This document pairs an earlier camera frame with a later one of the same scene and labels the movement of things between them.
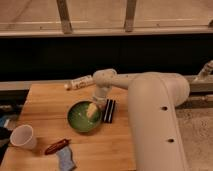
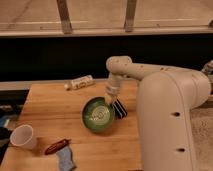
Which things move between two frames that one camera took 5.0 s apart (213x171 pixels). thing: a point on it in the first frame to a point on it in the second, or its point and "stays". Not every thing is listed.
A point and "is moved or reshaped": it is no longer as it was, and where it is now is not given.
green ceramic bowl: (79, 120) is moved or reshaped
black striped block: (108, 111) to (119, 109)
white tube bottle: (79, 83) stays
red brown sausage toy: (55, 146) stays
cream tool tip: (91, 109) to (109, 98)
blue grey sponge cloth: (66, 158) stays
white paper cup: (22, 136) stays
